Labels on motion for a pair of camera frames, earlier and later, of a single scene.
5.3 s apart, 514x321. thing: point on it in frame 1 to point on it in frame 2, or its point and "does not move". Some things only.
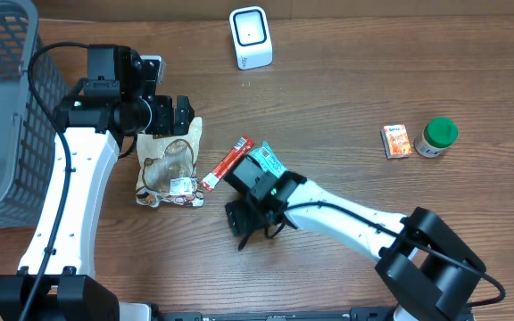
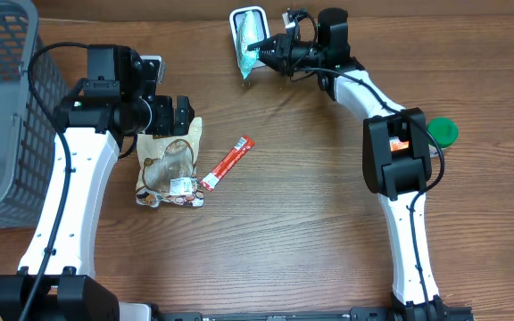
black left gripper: x=173 y=115 does not move
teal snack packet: x=268 y=160 to x=248 y=32
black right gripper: x=243 y=216 to x=286 y=53
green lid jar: x=438 y=134 does not move
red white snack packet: x=237 y=151 does not move
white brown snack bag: x=167 y=169 does not move
